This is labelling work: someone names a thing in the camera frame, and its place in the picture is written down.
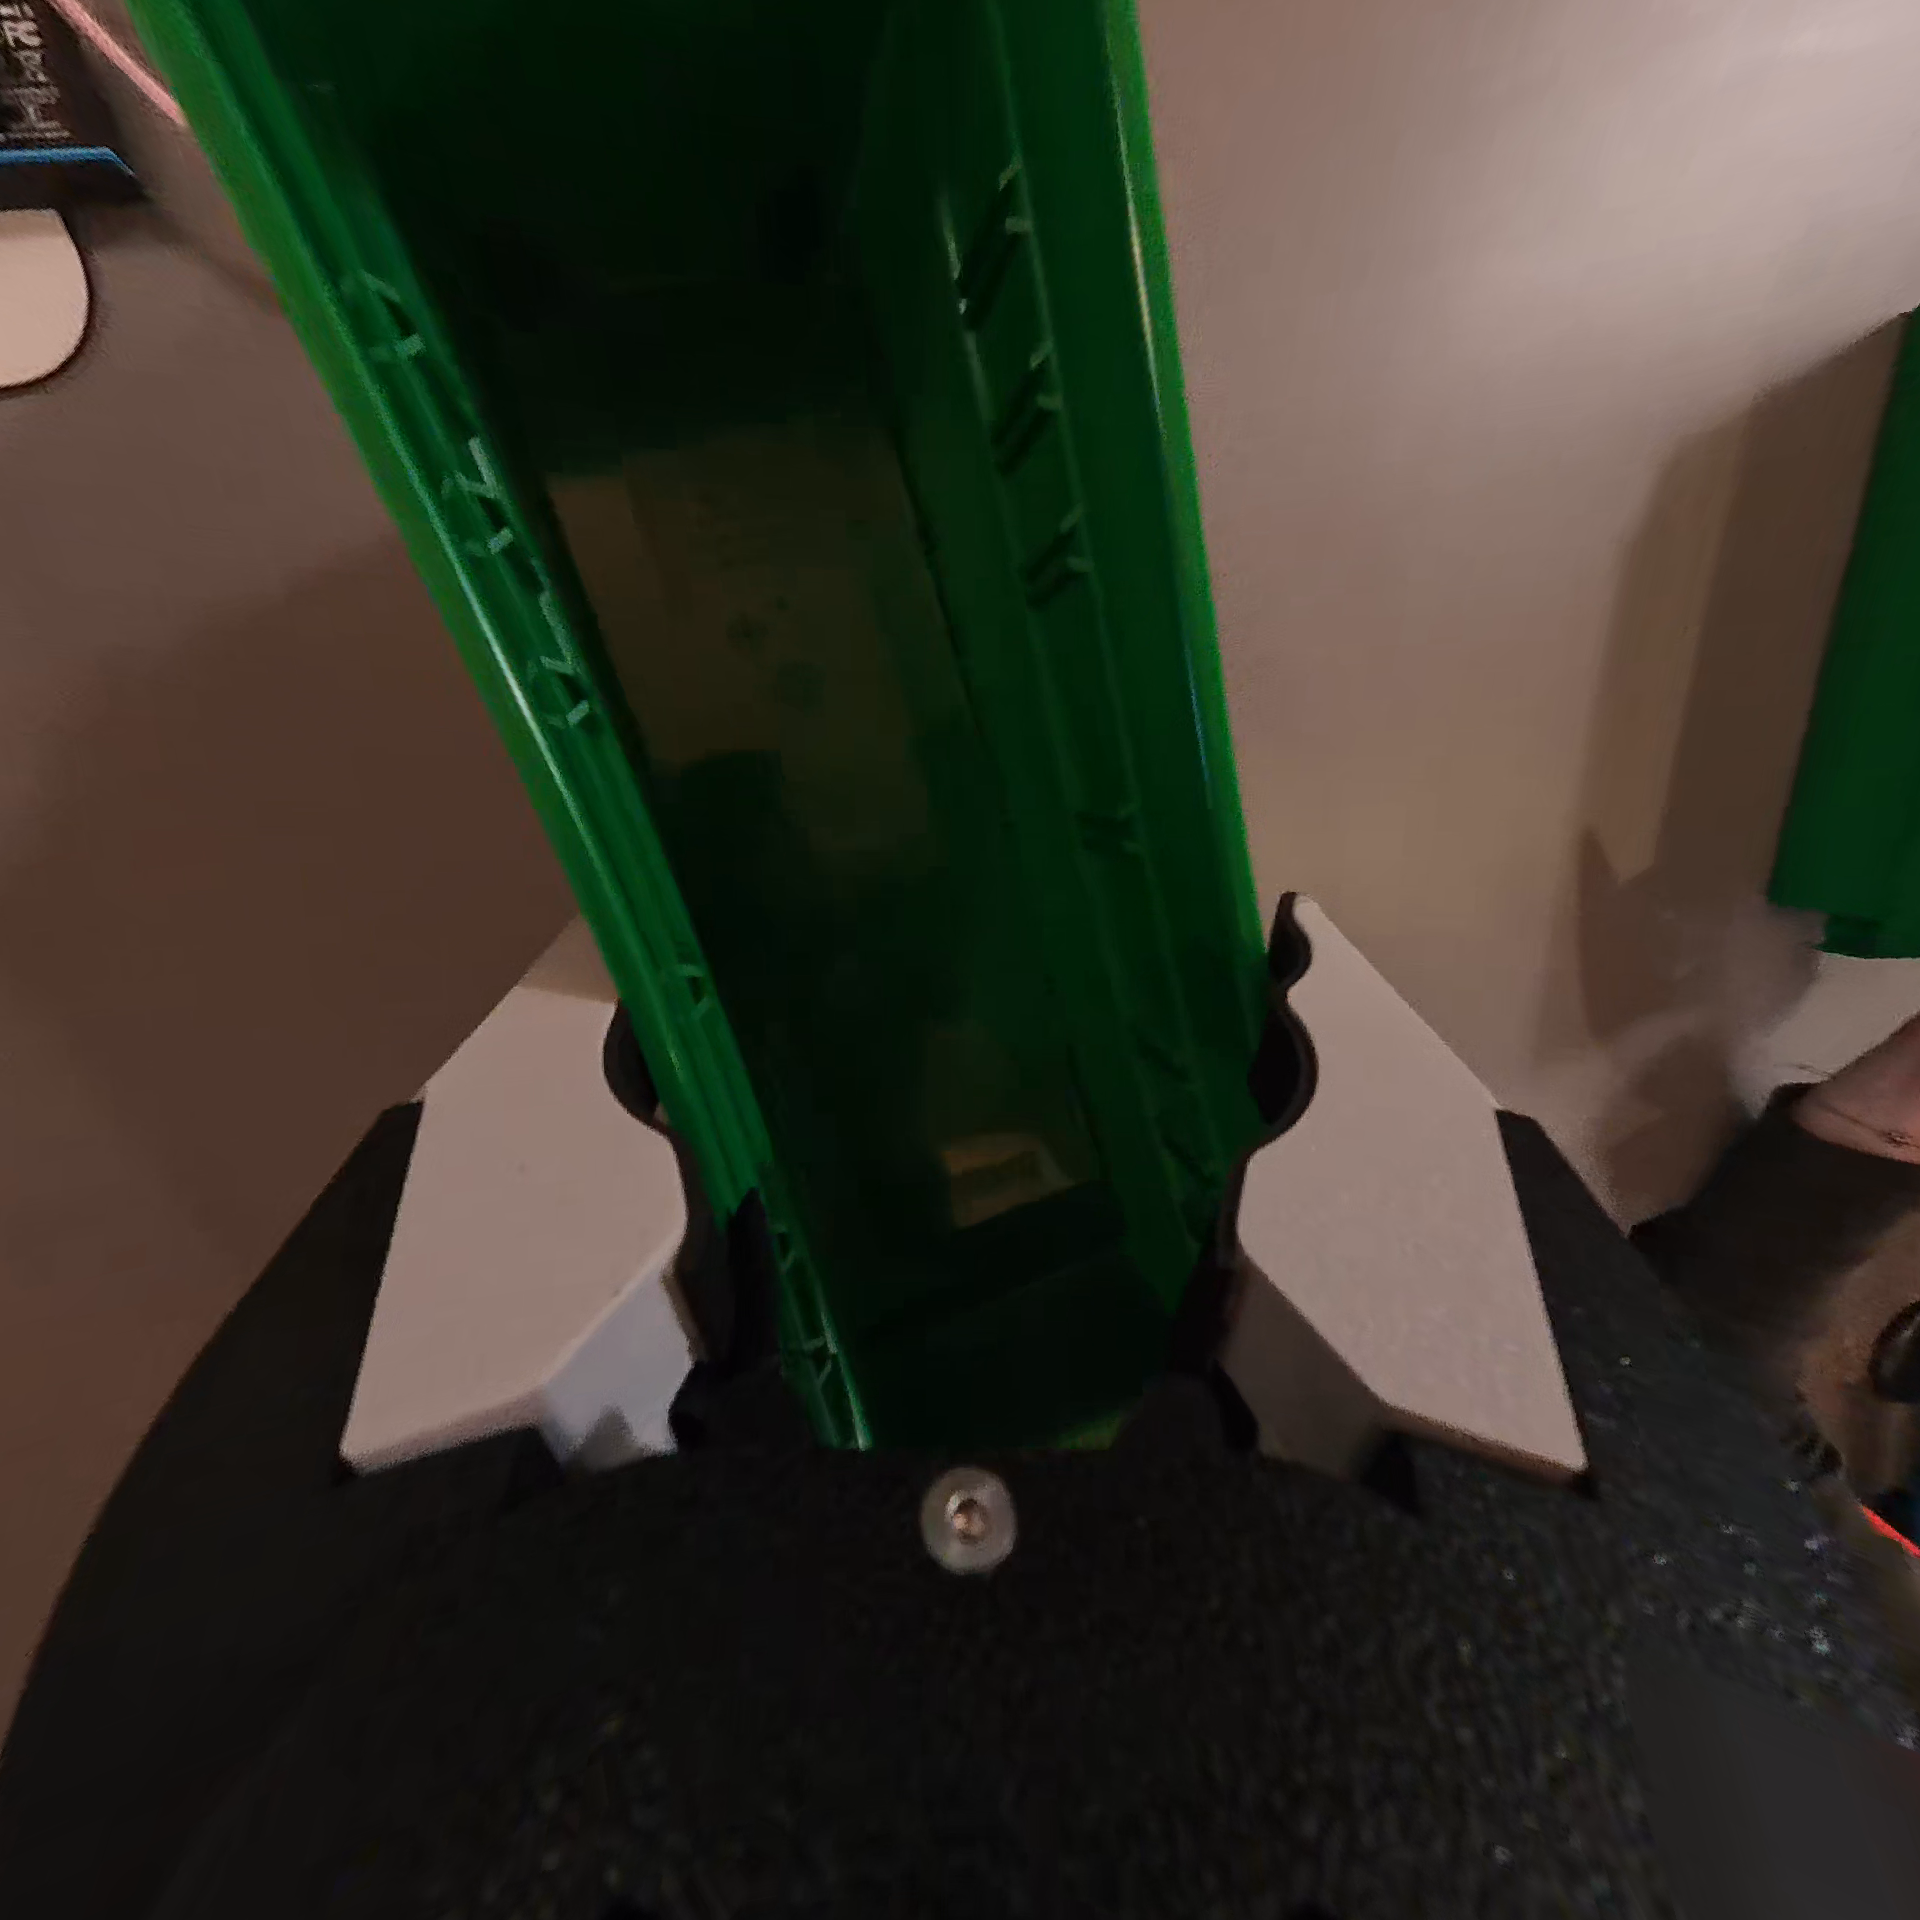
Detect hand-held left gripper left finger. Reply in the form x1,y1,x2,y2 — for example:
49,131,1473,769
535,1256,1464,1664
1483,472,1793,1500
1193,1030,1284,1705
338,918,738,1476

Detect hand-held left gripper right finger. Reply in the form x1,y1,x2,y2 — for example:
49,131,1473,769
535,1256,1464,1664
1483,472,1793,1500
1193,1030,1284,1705
1182,894,1596,1490

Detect green plastic bin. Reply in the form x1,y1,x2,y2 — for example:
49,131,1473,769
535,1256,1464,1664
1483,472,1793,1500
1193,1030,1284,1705
119,0,1280,1453
1764,303,1920,965

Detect white tray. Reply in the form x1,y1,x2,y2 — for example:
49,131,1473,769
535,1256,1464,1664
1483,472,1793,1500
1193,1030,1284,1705
0,205,97,395

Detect black box blue stripe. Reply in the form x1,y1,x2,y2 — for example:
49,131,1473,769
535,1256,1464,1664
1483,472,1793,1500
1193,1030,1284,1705
0,0,156,207

